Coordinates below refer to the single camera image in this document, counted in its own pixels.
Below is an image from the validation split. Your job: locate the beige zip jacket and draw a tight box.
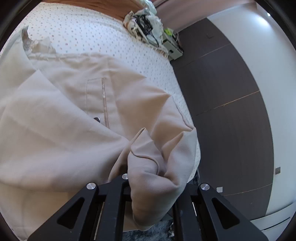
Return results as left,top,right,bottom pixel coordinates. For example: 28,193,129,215
1,29,198,240

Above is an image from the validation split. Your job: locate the white bedside drawer cabinet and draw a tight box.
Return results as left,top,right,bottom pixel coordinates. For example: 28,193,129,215
163,32,184,61

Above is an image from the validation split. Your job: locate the right pink curtain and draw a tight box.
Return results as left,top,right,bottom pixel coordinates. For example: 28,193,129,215
152,0,254,32

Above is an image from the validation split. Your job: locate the orange brown quilt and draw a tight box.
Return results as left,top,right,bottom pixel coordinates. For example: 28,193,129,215
43,0,144,21

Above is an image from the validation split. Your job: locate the white dotted bed sheet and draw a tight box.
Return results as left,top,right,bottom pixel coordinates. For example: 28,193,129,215
1,3,200,188

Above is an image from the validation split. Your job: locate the patterned cloth with cables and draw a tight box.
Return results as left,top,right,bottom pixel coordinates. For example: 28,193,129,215
123,1,168,57

